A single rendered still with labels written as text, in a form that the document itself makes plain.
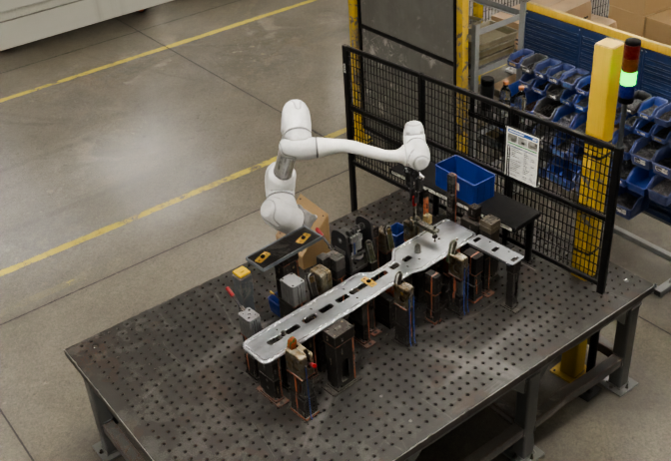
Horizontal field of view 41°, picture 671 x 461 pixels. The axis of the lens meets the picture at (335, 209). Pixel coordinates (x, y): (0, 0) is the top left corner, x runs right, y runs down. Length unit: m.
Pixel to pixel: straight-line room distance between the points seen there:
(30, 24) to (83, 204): 6.24
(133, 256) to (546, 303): 3.07
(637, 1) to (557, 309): 4.05
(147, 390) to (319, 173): 3.25
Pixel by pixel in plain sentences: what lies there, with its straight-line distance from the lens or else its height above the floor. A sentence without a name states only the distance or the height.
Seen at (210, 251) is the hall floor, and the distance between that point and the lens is 6.40.
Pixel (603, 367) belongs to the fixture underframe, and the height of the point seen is 0.23.
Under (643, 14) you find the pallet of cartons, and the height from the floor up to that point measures 0.77.
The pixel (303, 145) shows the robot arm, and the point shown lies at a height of 1.58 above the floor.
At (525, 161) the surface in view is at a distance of 4.72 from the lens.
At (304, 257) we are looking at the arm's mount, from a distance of 4.89.
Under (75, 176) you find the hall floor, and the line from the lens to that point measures 7.66.
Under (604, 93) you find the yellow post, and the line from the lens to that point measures 4.33.
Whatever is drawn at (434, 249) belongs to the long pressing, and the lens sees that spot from 4.52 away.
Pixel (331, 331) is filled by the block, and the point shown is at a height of 1.03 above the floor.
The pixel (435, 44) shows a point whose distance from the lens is 6.46.
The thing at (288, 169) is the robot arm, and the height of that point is 1.27.
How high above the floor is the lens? 3.63
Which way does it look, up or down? 33 degrees down
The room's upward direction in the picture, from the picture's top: 4 degrees counter-clockwise
